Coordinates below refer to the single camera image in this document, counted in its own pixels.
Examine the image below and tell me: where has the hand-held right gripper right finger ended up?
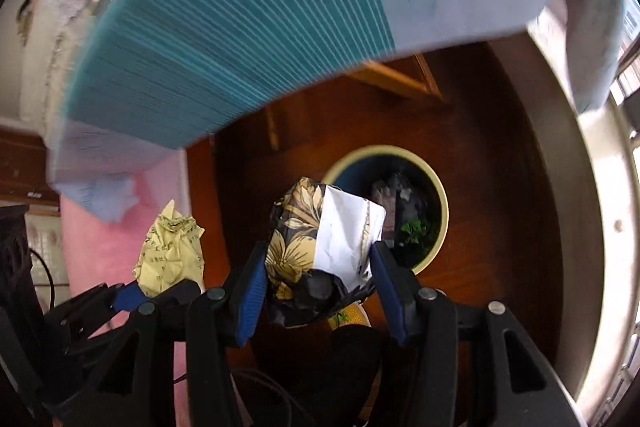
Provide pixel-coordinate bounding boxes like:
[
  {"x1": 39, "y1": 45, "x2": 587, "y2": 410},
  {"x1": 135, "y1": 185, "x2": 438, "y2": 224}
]
[{"x1": 369, "y1": 241, "x2": 586, "y2": 427}]

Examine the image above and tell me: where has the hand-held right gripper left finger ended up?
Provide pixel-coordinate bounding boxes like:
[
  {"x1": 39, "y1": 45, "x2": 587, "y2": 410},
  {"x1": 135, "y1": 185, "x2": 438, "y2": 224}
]
[{"x1": 52, "y1": 241, "x2": 271, "y2": 427}]

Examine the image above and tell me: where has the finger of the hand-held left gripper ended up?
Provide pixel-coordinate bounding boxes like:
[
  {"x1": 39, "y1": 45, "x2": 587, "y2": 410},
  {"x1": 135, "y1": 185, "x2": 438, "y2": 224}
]
[
  {"x1": 42, "y1": 282, "x2": 147, "y2": 345},
  {"x1": 150, "y1": 279, "x2": 202, "y2": 308}
]

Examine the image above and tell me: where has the yellow paper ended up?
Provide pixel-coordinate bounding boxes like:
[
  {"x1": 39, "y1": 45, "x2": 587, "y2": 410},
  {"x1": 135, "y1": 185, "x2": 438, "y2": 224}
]
[{"x1": 132, "y1": 199, "x2": 207, "y2": 298}]

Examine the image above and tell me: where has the black gold floral wrapper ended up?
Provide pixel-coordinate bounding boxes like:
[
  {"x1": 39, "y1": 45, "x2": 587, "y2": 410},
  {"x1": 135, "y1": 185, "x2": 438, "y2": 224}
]
[{"x1": 264, "y1": 177, "x2": 387, "y2": 330}]

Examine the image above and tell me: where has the dark blue trash bin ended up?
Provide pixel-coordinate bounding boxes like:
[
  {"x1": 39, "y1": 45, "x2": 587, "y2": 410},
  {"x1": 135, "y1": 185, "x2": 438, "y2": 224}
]
[{"x1": 322, "y1": 146, "x2": 449, "y2": 275}]

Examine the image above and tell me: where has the yellow slipper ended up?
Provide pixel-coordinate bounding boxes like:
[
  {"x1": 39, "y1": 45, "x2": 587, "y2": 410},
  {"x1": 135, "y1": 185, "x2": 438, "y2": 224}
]
[{"x1": 327, "y1": 304, "x2": 371, "y2": 333}]

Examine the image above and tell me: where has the pink cloth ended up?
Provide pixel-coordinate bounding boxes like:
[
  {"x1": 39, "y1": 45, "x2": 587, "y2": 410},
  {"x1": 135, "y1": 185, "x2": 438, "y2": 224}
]
[{"x1": 60, "y1": 152, "x2": 193, "y2": 343}]

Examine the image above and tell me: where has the dark crumpled wrapper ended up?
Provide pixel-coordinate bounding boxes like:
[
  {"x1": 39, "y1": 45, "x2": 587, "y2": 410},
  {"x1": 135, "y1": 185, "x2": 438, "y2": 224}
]
[{"x1": 370, "y1": 174, "x2": 426, "y2": 218}]

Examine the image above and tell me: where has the white lace cloth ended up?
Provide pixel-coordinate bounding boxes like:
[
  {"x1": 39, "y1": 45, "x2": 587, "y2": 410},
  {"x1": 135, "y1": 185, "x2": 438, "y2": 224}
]
[{"x1": 20, "y1": 0, "x2": 121, "y2": 132}]

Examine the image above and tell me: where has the teal leaf print tablecloth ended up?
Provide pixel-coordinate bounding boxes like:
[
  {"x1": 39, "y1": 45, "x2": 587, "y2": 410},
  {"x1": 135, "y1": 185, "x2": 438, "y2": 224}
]
[{"x1": 45, "y1": 0, "x2": 628, "y2": 223}]

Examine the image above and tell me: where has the wooden table frame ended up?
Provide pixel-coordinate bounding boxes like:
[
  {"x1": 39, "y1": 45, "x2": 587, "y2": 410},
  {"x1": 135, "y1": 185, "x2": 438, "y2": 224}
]
[{"x1": 265, "y1": 57, "x2": 446, "y2": 152}]

